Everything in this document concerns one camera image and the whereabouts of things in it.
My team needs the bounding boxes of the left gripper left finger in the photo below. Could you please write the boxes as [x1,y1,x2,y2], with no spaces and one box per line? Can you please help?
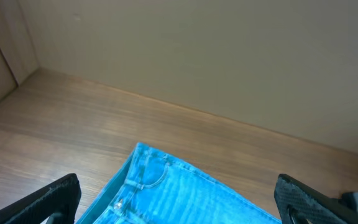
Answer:
[0,173,81,224]

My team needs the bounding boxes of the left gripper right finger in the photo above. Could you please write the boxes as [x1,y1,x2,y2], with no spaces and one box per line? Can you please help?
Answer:
[274,174,358,224]

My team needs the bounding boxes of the light blue denim jeans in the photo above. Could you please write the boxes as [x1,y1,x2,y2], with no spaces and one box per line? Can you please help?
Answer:
[78,142,280,224]

